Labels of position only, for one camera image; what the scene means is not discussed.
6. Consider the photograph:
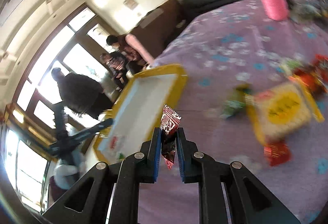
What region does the red white patterned snack packet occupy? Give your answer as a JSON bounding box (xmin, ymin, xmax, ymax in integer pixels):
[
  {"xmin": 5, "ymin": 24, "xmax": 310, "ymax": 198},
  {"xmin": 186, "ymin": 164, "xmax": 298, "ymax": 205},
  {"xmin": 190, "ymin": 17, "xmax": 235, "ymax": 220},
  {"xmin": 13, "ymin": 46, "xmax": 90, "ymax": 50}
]
[{"xmin": 160, "ymin": 104, "xmax": 181, "ymax": 170}]

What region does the olive green snack packet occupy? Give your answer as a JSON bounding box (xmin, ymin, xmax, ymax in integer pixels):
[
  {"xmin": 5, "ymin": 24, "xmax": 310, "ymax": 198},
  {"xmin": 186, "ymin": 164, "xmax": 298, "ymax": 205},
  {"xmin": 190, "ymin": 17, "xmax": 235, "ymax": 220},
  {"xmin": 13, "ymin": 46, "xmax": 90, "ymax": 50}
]
[{"xmin": 221, "ymin": 83, "xmax": 252, "ymax": 119}]

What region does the large yellow cracker pack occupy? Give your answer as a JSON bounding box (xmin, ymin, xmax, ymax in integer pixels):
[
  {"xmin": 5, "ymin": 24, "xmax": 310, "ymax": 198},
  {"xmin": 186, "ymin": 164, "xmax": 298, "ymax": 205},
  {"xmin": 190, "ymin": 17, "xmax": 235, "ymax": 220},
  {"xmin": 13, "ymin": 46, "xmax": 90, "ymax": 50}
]
[{"xmin": 245, "ymin": 78, "xmax": 325, "ymax": 146}]

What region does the red orange snack bag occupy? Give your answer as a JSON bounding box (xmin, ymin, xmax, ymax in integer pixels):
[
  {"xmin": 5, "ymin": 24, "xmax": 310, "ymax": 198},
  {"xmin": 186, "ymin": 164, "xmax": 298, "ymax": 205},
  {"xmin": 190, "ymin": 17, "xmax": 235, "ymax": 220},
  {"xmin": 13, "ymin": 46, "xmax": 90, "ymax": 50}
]
[{"xmin": 291, "ymin": 54, "xmax": 327, "ymax": 99}]

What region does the white gloved left hand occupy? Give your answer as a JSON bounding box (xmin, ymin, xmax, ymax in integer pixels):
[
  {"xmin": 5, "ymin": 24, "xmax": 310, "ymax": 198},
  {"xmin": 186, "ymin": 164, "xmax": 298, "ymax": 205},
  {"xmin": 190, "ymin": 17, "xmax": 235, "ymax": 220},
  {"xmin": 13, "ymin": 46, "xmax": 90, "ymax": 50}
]
[{"xmin": 53, "ymin": 149, "xmax": 86, "ymax": 190}]

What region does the small white red packet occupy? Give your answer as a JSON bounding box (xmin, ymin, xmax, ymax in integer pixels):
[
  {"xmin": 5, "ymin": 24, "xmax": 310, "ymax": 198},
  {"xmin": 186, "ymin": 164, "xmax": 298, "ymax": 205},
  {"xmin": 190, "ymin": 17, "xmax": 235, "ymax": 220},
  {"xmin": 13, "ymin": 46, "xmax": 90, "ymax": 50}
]
[{"xmin": 109, "ymin": 136, "xmax": 120, "ymax": 151}]

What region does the standing person in black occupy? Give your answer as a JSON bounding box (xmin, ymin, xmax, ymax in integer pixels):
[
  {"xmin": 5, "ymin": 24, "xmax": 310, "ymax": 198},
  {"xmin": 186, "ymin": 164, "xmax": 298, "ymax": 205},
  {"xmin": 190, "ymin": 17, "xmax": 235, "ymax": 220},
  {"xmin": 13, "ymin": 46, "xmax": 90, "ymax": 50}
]
[{"xmin": 51, "ymin": 68, "xmax": 113, "ymax": 119}]

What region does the yellow cardboard tray box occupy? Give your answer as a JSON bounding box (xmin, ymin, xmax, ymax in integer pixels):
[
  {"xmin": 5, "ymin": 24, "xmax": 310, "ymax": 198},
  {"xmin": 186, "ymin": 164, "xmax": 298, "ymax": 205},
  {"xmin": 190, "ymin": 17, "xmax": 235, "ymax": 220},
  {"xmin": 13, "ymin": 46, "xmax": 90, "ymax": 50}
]
[{"xmin": 93, "ymin": 64, "xmax": 188, "ymax": 165}]

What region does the seated person patterned jacket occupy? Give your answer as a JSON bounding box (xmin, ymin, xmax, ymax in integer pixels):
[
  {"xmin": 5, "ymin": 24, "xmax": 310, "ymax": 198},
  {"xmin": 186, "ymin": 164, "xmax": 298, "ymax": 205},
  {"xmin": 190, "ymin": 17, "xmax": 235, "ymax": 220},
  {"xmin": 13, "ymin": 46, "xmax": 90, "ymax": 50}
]
[{"xmin": 100, "ymin": 52, "xmax": 129, "ymax": 90}]

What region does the purple floral tablecloth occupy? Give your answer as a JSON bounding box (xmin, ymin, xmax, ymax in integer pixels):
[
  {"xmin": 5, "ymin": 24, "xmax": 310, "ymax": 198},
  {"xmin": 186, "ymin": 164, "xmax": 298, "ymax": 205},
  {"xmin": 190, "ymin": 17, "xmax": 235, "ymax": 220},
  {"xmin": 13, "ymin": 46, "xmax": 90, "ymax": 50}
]
[{"xmin": 107, "ymin": 0, "xmax": 328, "ymax": 224}]

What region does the green white snack packet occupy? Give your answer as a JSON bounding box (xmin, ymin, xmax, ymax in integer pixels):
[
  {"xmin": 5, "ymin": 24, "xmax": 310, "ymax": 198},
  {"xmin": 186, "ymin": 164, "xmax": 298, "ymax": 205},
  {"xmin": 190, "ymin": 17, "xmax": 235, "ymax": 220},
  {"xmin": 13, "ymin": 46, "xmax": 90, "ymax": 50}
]
[{"xmin": 280, "ymin": 59, "xmax": 302, "ymax": 76}]

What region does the clear plastic bag pile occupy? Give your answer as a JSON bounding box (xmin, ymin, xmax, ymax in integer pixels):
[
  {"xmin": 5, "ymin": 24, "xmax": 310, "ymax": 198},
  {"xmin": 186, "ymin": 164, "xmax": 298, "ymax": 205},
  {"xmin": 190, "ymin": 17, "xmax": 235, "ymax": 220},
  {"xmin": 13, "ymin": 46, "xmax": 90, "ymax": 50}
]
[{"xmin": 287, "ymin": 0, "xmax": 322, "ymax": 23}]

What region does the wall plaque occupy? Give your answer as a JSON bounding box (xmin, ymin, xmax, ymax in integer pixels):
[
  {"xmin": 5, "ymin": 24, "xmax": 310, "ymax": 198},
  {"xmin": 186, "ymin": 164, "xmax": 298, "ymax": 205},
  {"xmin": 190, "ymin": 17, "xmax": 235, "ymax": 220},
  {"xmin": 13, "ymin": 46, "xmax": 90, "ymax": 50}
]
[{"xmin": 123, "ymin": 0, "xmax": 138, "ymax": 10}]

